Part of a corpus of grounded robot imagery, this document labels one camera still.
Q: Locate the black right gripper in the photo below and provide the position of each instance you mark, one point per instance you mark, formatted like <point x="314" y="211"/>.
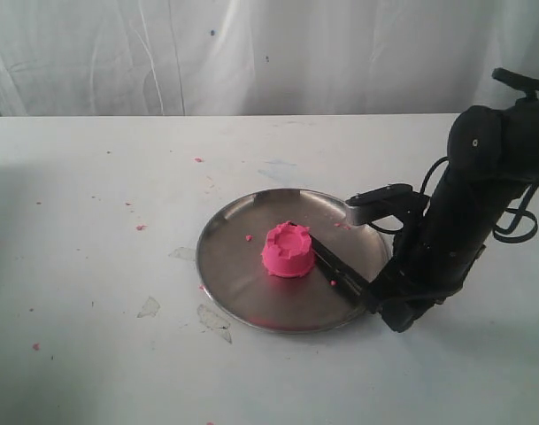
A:
<point x="433" y="254"/>

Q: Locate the black knife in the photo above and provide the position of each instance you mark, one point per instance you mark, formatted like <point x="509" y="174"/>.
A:
<point x="345" y="280"/>

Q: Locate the pink clay lump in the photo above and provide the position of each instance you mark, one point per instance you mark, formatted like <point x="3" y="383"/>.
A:
<point x="288" y="252"/>

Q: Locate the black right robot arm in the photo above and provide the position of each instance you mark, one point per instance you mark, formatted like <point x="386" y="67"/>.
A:
<point x="492" y="158"/>

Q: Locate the round steel plate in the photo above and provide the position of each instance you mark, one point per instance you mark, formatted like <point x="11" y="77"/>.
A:
<point x="229" y="262"/>

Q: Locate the white backdrop sheet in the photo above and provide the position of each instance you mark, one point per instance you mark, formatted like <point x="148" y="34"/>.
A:
<point x="188" y="58"/>

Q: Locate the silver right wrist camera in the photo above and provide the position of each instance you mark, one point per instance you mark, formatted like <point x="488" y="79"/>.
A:
<point x="395" y="200"/>

